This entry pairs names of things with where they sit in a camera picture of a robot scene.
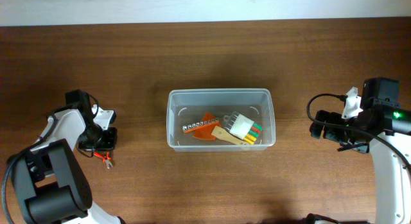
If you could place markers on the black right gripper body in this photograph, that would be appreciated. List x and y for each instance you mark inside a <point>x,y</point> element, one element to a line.
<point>345,135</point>

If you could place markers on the clear plastic container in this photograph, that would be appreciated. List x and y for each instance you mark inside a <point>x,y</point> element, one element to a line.
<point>189,106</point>

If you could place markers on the orange scraper wooden handle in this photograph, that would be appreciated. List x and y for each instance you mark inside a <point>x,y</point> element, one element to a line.
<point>213,132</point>

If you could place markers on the clear screwdriver set case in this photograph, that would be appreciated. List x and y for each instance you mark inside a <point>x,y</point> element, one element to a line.
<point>242,127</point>

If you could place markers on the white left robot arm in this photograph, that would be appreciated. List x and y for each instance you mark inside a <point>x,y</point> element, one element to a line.
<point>48,181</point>

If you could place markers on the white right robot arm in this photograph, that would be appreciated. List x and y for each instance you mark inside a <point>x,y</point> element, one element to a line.
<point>373,123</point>

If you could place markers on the red handled pliers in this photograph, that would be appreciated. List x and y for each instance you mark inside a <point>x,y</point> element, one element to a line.
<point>106,158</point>

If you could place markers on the orange socket rail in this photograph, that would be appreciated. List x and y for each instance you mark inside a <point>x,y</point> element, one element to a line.
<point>196,126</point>

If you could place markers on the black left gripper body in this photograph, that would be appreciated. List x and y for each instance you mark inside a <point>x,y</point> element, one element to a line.
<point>96,138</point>

